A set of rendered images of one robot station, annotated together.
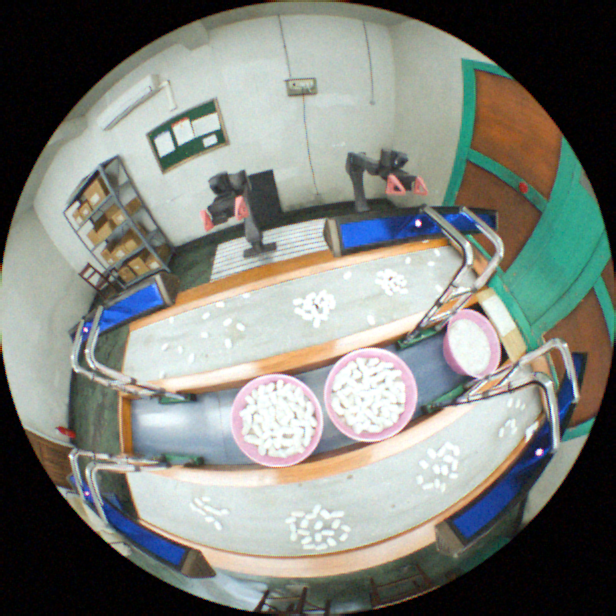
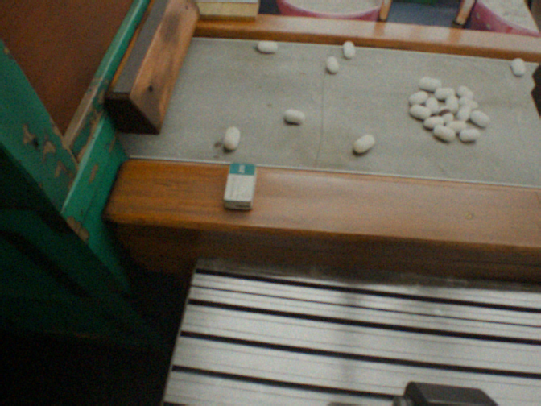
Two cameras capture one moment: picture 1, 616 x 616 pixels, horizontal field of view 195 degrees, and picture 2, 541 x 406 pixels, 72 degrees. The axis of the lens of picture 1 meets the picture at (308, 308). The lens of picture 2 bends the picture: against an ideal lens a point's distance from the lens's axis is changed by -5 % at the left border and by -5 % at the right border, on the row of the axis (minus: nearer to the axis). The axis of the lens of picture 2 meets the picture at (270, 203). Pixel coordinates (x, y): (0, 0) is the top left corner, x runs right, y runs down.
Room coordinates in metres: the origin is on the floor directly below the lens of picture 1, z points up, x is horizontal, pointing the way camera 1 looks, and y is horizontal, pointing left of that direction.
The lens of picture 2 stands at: (0.89, -0.56, 1.19)
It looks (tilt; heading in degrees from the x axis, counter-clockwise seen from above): 58 degrees down; 189
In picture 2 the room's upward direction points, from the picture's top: straight up
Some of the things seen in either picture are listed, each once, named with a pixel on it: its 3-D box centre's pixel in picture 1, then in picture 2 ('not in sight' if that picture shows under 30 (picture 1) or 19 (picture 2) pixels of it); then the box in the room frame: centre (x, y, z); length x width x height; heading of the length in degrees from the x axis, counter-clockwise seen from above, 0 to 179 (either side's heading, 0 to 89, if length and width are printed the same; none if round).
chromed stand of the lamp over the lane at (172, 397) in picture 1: (136, 364); not in sight; (0.16, 0.59, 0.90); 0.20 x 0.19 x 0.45; 95
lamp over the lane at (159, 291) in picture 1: (102, 317); not in sight; (0.24, 0.59, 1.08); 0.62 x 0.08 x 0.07; 95
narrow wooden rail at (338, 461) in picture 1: (330, 462); not in sight; (-0.16, 0.02, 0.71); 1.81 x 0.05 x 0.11; 95
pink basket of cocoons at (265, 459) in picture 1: (278, 419); not in sight; (0.00, 0.15, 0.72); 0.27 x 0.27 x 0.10
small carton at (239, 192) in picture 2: not in sight; (241, 185); (0.61, -0.64, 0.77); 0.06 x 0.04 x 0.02; 5
